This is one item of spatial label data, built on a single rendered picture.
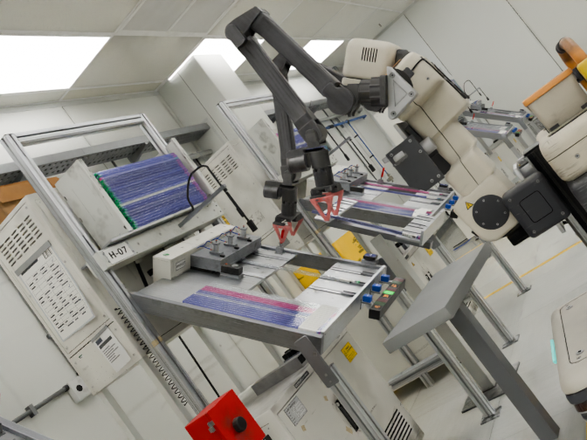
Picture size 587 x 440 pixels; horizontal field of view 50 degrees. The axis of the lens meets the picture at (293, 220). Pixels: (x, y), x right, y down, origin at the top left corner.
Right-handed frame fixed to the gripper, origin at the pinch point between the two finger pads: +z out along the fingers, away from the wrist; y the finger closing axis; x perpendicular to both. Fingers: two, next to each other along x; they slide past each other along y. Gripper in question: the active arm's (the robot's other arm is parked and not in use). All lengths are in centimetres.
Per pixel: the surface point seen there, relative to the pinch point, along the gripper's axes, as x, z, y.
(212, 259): -22.5, 8.4, 17.4
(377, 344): 15, 87, -95
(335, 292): 25.6, 12.6, 12.2
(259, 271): -8.2, 13.8, 5.9
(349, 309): 34.9, 12.2, 23.1
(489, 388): 78, 68, -47
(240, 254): -19.2, 10.6, 1.7
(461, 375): 69, 51, -21
